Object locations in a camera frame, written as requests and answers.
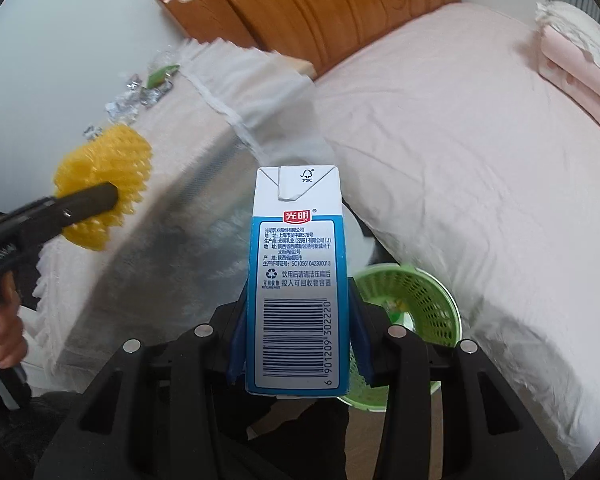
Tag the clear plastic wrapper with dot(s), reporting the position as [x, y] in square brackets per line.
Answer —
[164, 57]

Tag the person left hand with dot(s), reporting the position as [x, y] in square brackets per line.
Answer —
[13, 346]

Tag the folded pink quilt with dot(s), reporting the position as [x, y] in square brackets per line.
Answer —
[571, 70]

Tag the wooden headboard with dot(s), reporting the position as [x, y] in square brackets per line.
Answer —
[322, 32]

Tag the pink bed sheet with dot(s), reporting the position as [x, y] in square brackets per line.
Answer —
[465, 162]

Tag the silver foil wrapper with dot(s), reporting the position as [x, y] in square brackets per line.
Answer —
[137, 94]

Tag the lace nightstand cover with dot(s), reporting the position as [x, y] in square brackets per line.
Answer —
[184, 249]

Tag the small silver red wrapper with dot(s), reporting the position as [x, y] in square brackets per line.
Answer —
[92, 132]

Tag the green snack packet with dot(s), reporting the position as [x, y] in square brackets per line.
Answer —
[160, 76]

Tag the white frilled pillow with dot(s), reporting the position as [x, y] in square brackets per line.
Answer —
[573, 24]

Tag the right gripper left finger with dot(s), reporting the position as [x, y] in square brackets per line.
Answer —
[169, 411]

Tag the large white wrapper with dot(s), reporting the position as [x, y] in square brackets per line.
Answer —
[123, 109]

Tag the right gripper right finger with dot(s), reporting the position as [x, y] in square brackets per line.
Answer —
[487, 431]

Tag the blue white milk carton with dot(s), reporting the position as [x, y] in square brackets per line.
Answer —
[297, 306]

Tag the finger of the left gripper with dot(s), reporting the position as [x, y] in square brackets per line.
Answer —
[44, 219]

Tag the green plastic trash basket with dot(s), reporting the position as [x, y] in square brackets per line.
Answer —
[414, 299]

